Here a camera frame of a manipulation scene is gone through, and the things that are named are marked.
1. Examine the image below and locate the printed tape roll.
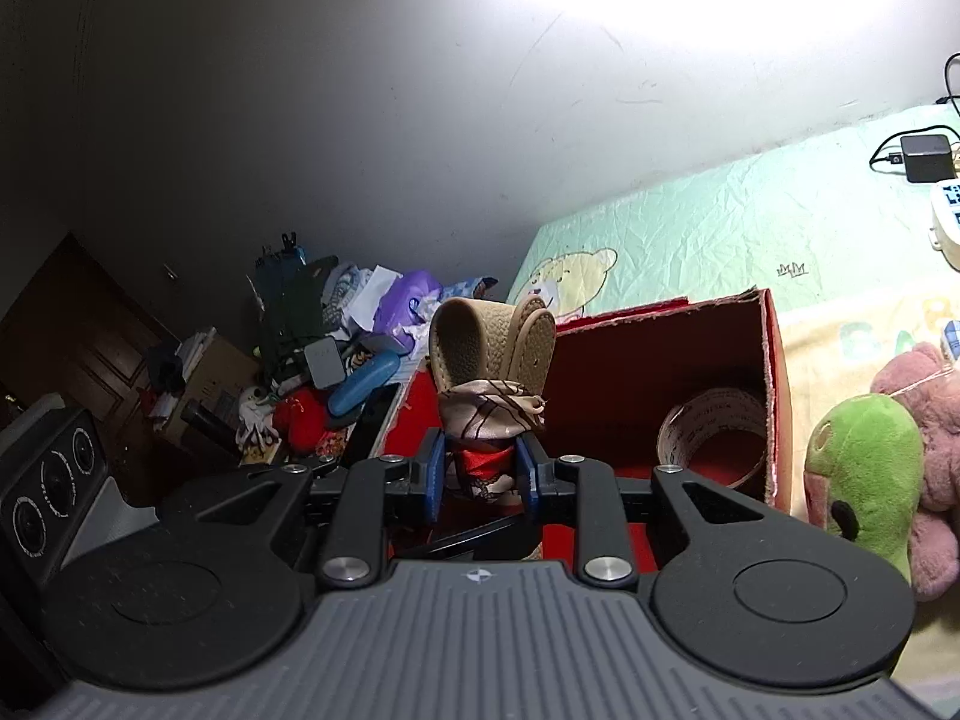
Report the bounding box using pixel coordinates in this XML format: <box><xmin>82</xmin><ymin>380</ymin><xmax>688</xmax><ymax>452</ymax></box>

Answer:
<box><xmin>656</xmin><ymin>387</ymin><xmax>766</xmax><ymax>488</ymax></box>

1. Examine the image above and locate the black power adapter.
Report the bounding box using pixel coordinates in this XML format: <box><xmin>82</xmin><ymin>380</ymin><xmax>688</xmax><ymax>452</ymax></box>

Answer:
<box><xmin>900</xmin><ymin>133</ymin><xmax>957</xmax><ymax>184</ymax></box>

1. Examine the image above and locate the green plush toy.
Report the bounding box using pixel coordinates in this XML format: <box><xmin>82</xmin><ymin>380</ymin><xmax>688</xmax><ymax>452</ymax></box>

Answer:
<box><xmin>804</xmin><ymin>394</ymin><xmax>924</xmax><ymax>577</ymax></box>

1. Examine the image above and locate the grey power adapter block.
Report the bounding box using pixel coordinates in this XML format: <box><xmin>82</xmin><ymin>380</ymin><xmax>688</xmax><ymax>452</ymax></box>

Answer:
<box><xmin>302</xmin><ymin>337</ymin><xmax>345</xmax><ymax>390</ymax></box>

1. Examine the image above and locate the white power strip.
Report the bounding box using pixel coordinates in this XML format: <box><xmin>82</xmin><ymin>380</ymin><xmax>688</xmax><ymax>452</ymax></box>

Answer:
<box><xmin>931</xmin><ymin>179</ymin><xmax>960</xmax><ymax>271</ymax></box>

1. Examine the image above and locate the blue glasses case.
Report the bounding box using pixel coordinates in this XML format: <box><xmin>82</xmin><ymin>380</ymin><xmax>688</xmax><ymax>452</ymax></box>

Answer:
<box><xmin>327</xmin><ymin>351</ymin><xmax>400</xmax><ymax>418</ymax></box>

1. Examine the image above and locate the red cardboard box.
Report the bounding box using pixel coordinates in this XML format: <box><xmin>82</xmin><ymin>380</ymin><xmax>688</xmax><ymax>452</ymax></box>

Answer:
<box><xmin>382</xmin><ymin>289</ymin><xmax>793</xmax><ymax>556</ymax></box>

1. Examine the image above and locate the red plush item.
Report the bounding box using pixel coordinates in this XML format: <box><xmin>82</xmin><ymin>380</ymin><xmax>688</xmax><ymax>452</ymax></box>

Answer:
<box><xmin>272</xmin><ymin>387</ymin><xmax>329</xmax><ymax>454</ymax></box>

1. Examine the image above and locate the purple plastic bag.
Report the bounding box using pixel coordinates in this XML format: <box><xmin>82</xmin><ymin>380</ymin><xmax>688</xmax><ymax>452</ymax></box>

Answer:
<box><xmin>368</xmin><ymin>270</ymin><xmax>443</xmax><ymax>356</ymax></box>

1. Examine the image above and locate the pink plush toy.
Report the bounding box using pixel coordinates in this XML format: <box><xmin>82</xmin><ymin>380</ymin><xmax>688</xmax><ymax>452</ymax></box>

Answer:
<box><xmin>871</xmin><ymin>343</ymin><xmax>960</xmax><ymax>601</ymax></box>

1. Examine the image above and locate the green pouch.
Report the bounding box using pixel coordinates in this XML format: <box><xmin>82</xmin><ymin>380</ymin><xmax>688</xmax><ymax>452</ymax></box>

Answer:
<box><xmin>252</xmin><ymin>232</ymin><xmax>340</xmax><ymax>382</ymax></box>

